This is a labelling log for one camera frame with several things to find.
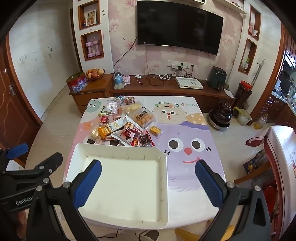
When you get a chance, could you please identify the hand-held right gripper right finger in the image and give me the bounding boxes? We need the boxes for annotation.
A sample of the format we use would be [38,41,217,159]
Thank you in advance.
[195,159,271,241]

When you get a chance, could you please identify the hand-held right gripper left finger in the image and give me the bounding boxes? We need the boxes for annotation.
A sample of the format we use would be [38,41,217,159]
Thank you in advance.
[26,159,102,241]

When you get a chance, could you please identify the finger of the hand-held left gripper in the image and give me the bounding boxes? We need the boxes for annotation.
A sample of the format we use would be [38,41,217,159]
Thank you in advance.
[0,143,28,163]
[35,152,63,180]

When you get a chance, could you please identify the white plastic tray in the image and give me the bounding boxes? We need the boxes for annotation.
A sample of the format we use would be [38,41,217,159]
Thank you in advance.
[65,142,168,230]

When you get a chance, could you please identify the silver red-print snack bag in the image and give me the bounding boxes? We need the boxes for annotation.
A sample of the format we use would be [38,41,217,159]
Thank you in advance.
[111,122,144,146]

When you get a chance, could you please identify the pile of assorted snack packets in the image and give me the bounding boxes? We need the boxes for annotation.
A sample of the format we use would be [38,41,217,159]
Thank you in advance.
[87,95,165,147]

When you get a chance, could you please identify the clear rice cracker pack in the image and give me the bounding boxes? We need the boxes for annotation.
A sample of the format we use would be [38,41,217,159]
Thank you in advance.
[124,102,142,114]

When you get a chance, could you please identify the blue printed box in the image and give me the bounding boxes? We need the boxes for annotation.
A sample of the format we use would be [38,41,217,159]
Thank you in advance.
[243,154,266,175]

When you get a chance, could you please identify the red plastic bucket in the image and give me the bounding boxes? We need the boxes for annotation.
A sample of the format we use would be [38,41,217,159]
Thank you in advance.
[262,185,277,210]

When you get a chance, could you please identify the red pouch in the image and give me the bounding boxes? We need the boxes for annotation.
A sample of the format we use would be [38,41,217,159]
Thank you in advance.
[246,136,269,147]

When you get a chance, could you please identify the cartoon printed tablecloth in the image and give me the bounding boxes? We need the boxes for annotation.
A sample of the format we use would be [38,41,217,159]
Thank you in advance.
[62,95,226,230]

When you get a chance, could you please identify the white covered appliance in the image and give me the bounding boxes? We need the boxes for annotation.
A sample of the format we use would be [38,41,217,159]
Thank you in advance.
[264,125,296,239]

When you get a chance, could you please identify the yellow oil bottle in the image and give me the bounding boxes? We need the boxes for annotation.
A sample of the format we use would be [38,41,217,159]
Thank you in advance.
[254,113,268,129]

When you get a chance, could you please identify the round red tin box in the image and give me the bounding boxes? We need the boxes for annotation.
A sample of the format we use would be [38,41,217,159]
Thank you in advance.
[66,72,88,93]

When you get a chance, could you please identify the brown basket with red lid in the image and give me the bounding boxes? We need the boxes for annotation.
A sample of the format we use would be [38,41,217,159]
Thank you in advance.
[236,80,253,110]

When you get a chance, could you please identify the bowl of fruit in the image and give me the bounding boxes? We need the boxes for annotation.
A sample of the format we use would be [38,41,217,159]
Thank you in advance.
[85,68,105,81]

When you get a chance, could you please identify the white set-top box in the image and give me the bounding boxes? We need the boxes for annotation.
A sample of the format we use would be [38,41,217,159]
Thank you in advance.
[175,77,204,90]

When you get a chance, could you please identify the wooden television cabinet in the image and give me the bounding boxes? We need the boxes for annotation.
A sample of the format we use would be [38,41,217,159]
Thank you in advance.
[69,74,235,116]

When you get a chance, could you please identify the blue snow globe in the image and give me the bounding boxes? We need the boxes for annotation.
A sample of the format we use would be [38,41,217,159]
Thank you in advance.
[113,72,124,88]

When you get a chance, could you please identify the dark green air fryer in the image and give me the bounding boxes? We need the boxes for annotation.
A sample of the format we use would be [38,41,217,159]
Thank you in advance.
[207,66,226,91]

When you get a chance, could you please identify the pink dumbbell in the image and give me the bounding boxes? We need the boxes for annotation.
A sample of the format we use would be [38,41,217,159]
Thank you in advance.
[92,40,102,57]
[85,42,94,58]

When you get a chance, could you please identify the white mop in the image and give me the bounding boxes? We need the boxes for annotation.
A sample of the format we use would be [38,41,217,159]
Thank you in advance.
[251,58,265,86]

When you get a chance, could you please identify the framed picture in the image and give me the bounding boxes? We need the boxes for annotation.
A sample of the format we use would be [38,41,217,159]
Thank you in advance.
[84,9,97,26]

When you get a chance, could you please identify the black curved television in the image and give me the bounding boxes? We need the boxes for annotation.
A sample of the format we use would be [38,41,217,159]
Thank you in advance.
[137,0,224,56]

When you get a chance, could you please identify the white wall sockets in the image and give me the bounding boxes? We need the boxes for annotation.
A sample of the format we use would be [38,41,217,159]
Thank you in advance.
[167,60,197,70]

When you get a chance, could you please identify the white wall niche shelf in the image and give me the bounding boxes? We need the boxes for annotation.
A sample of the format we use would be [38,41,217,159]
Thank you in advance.
[236,0,281,77]
[72,0,114,76]

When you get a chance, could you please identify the black television cable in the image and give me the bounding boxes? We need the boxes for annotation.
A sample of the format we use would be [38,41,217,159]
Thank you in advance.
[113,36,138,75]

